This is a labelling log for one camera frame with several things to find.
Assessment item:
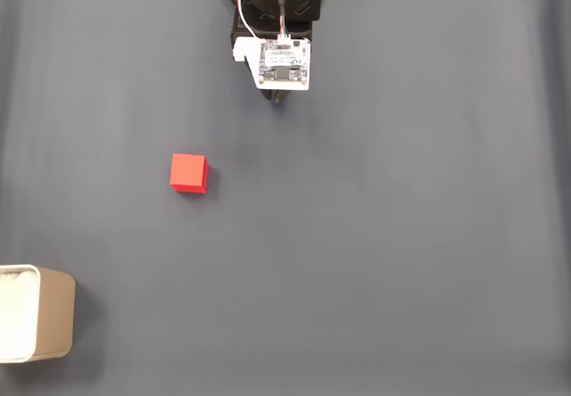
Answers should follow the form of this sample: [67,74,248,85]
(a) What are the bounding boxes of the red cube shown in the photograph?
[169,153,210,195]

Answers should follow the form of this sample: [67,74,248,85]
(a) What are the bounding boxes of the beige square box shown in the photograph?
[0,263,76,365]

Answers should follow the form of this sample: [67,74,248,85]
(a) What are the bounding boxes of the blue-grey table mat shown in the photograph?
[0,0,571,396]

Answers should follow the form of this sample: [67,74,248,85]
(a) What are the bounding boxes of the white camera board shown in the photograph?
[232,35,312,92]

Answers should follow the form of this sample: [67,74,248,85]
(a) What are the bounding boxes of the white servo cable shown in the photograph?
[236,0,269,39]

